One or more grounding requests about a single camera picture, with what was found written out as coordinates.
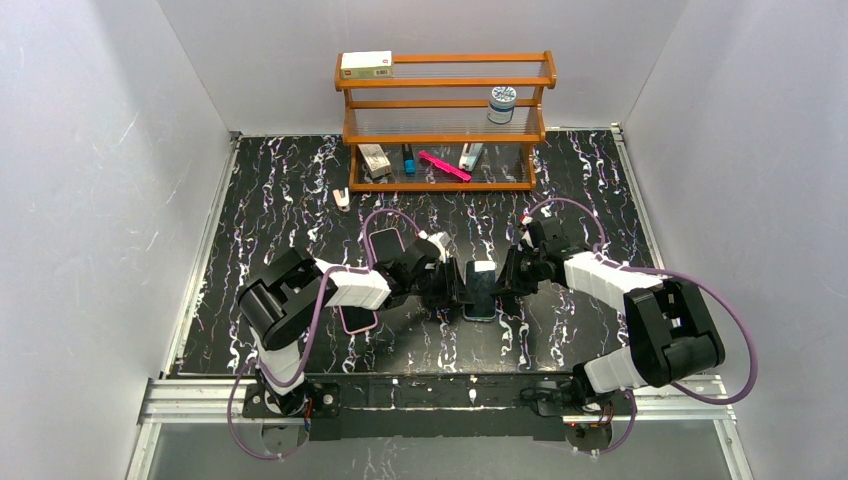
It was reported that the clear magsafe phone case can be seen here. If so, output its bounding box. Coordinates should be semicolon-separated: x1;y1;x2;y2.
462;259;499;324

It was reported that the small grey box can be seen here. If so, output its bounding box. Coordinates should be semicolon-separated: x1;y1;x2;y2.
358;144;392;179

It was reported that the white teal stapler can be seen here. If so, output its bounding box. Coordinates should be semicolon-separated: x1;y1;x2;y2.
458;143;484;172

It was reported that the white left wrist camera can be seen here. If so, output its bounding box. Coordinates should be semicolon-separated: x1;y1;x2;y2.
421;232;451;257

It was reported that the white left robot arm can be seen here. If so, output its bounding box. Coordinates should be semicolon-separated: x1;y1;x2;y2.
237;232;472;396

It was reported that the black smartphone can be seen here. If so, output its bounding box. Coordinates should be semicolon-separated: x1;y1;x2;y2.
370;229;405;265

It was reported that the pink comb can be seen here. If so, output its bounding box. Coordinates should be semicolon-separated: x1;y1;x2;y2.
419;150;471;183

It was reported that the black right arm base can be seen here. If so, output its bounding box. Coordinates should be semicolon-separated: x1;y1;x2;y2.
516;379;638;457

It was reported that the beige phone case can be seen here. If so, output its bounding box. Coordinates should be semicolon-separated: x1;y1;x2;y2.
367;227;407;266

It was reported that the wooden three-tier shelf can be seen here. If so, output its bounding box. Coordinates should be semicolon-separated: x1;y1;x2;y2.
334;50;557;193

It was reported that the small pink white clip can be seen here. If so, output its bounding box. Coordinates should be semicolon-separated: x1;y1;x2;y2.
332;187;351;212

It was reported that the blue black marker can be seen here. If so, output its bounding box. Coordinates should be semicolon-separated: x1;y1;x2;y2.
401;144;417;176

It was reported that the white blue round jar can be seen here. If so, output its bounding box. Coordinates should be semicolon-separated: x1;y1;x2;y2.
487;86;517;125

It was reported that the pink phone case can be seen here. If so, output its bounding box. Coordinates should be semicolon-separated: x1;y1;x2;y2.
340;306;379;335

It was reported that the aluminium frame rail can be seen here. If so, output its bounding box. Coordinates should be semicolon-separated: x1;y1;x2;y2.
128;128;752;479

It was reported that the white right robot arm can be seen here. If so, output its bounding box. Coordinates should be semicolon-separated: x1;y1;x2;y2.
495;218;725;403

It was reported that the dark teal smartphone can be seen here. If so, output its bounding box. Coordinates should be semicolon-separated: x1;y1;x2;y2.
463;260;497;321

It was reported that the white cardboard box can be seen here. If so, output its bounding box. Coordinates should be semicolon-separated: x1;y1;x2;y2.
339;51;393;80

